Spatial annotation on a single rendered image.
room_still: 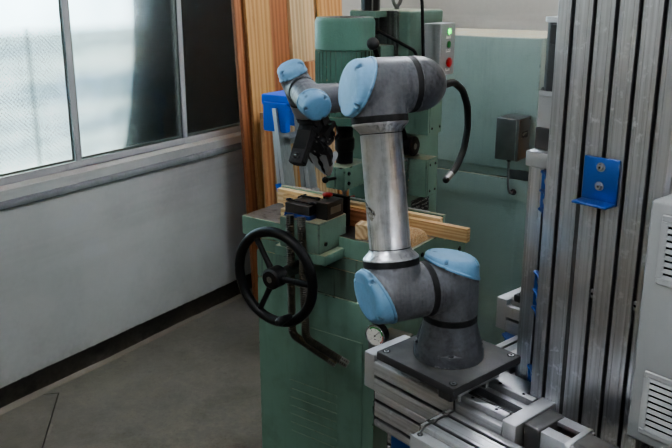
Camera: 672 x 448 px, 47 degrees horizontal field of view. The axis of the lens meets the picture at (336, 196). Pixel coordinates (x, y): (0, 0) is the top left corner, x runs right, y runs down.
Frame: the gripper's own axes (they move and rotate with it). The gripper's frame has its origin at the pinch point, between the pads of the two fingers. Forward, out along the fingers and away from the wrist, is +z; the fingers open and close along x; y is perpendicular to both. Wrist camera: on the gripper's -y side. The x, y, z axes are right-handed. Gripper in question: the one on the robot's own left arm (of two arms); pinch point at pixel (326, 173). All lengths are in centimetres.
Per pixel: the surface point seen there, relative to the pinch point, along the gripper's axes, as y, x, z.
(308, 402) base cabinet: -37, 7, 65
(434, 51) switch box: 54, -9, -5
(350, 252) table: -10.1, -7.7, 19.7
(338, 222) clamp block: -6.1, -3.6, 12.5
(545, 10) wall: 233, 32, 92
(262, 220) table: -8.3, 24.9, 16.6
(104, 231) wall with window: -1, 136, 57
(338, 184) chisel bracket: 7.7, 4.6, 11.9
